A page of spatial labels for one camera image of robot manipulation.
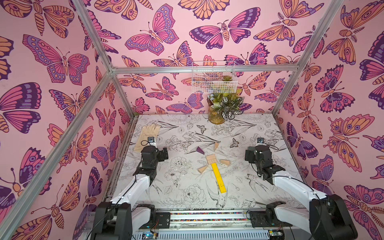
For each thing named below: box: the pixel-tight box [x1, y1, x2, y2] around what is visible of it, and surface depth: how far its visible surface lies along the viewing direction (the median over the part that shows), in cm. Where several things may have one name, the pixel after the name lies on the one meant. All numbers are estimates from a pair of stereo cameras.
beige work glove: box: [134, 123, 161, 152], surface depth 112 cm
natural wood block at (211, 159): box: [206, 156, 217, 165], surface depth 96 cm
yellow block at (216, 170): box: [211, 163, 222, 179], surface depth 92 cm
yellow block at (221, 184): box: [215, 176, 227, 194], surface depth 86 cm
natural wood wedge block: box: [219, 159, 230, 167], surface depth 96 cm
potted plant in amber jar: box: [206, 92, 245, 125], surface depth 100 cm
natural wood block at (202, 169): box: [197, 165, 208, 174], surface depth 92 cm
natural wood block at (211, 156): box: [206, 154, 216, 160], surface depth 99 cm
